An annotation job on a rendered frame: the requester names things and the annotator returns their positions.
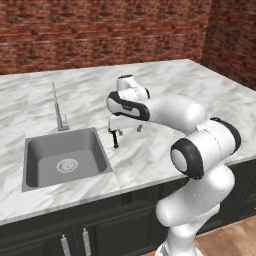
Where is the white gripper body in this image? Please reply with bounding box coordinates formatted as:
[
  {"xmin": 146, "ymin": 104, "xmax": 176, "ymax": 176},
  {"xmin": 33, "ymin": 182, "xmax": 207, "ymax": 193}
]
[{"xmin": 107, "ymin": 114, "xmax": 145, "ymax": 133}]

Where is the grey sink basin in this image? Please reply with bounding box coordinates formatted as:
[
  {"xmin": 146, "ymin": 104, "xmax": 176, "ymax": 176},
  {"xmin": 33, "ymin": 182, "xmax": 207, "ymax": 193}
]
[{"xmin": 21, "ymin": 127, "xmax": 115, "ymax": 193}]

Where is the black base cabinet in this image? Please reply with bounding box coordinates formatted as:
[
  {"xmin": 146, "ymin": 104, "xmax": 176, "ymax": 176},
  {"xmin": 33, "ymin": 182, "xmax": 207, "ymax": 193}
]
[{"xmin": 0, "ymin": 157, "xmax": 256, "ymax": 256}]

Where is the black cabinet door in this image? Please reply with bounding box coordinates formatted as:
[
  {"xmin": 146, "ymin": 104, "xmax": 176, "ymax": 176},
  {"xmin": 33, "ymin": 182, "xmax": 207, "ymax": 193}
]
[
  {"xmin": 0, "ymin": 224, "xmax": 75, "ymax": 256},
  {"xmin": 229, "ymin": 159, "xmax": 256, "ymax": 222},
  {"xmin": 73, "ymin": 207, "xmax": 168, "ymax": 256}
]

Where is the silver tap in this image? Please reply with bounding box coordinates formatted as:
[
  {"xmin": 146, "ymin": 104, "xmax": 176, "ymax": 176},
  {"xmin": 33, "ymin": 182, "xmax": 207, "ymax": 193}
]
[{"xmin": 50, "ymin": 81, "xmax": 71, "ymax": 133}]

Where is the silver cabinet door handle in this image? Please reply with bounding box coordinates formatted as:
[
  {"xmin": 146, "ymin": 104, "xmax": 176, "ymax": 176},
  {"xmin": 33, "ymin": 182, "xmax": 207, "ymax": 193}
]
[
  {"xmin": 81, "ymin": 227, "xmax": 93, "ymax": 256},
  {"xmin": 60, "ymin": 233, "xmax": 72, "ymax": 256}
]

